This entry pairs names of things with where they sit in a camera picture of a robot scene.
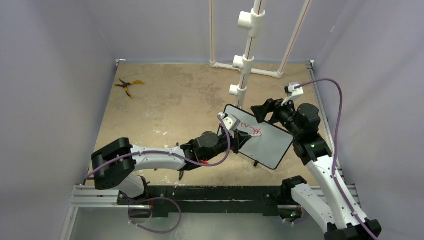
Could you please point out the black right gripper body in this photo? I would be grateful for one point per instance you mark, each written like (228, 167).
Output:
(285, 114)

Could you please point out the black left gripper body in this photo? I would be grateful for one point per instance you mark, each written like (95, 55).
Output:
(233, 139)

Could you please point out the small black-framed whiteboard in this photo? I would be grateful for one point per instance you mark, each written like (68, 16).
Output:
(268, 149)

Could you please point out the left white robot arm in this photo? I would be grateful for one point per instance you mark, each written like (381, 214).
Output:
(114, 165)

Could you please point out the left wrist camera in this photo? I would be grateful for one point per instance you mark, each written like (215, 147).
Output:
(228, 122)

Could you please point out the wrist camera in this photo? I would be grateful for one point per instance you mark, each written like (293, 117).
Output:
(228, 122)
(293, 92)

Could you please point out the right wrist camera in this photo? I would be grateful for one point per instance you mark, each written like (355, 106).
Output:
(293, 92)

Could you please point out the black handled pliers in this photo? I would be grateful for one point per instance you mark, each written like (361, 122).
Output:
(181, 173)

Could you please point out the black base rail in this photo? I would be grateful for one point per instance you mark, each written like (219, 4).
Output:
(160, 201)

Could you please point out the white PVC pipe frame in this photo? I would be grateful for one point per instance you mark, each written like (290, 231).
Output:
(252, 22)

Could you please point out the yellow handled needle-nose pliers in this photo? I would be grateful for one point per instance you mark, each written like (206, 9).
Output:
(126, 85)

